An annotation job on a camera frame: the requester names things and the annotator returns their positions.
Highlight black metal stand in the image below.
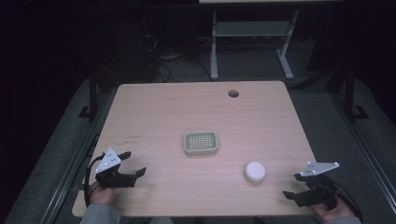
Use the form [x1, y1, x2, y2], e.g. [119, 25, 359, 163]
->
[78, 74, 101, 121]
[341, 61, 370, 122]

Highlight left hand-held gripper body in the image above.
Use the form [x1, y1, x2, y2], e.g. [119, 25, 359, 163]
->
[93, 147, 137, 189]

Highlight person's right hand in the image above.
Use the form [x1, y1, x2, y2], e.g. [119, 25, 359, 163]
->
[311, 197, 356, 223]

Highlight round white soap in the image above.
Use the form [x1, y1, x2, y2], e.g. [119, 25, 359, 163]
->
[244, 161, 267, 184]

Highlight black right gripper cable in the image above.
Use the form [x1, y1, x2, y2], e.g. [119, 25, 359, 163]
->
[332, 181, 365, 224]

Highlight metal floor rail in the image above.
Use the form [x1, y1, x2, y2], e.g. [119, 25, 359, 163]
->
[39, 90, 120, 224]
[329, 91, 396, 206]

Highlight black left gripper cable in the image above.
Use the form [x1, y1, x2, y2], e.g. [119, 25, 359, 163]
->
[83, 152, 106, 208]

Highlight white metal desk frame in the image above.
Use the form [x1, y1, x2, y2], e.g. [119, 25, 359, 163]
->
[209, 8, 301, 81]

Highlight person's left hand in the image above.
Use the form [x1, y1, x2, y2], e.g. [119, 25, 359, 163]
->
[89, 181, 116, 206]

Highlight black floor cables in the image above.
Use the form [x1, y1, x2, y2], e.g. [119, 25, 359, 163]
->
[142, 18, 216, 84]

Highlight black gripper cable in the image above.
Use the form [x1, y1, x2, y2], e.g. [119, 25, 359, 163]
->
[332, 181, 365, 224]
[83, 152, 106, 208]

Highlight green soap dish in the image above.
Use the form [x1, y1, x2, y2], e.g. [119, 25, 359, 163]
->
[182, 130, 219, 157]

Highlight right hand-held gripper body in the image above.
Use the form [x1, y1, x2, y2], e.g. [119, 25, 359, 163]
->
[294, 161, 341, 210]

